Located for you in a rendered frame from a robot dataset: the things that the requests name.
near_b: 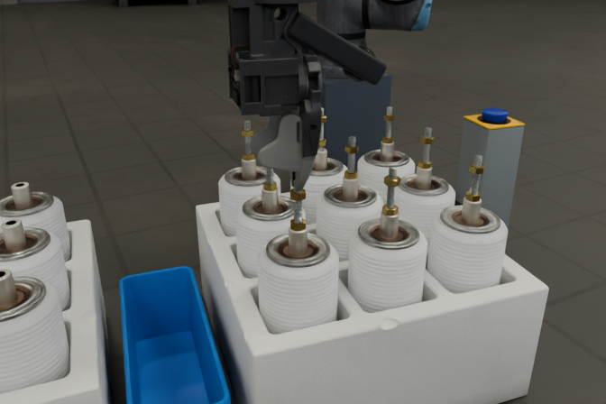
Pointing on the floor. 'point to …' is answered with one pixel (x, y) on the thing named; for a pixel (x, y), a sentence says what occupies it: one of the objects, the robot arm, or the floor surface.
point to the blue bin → (169, 341)
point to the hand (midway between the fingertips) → (302, 176)
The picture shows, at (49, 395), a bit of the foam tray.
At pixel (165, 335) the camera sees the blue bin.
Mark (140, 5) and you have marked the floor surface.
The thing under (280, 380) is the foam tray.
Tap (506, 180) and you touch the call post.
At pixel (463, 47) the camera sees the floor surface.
